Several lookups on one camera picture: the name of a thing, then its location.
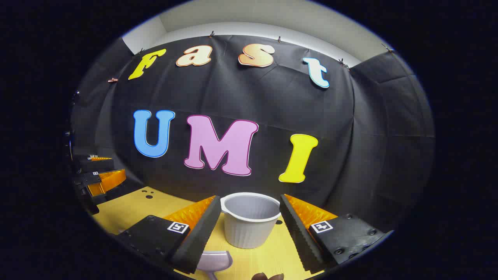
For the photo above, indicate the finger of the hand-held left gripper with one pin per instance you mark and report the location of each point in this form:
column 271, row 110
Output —
column 111, row 179
column 97, row 158

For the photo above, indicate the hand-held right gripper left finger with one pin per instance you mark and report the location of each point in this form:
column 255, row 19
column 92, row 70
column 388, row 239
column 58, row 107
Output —
column 198, row 237

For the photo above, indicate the yellow wooden desktop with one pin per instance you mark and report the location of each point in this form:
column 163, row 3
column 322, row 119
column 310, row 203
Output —
column 132, row 210

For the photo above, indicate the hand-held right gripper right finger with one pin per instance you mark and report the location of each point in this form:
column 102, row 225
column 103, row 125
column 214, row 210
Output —
column 297, row 237

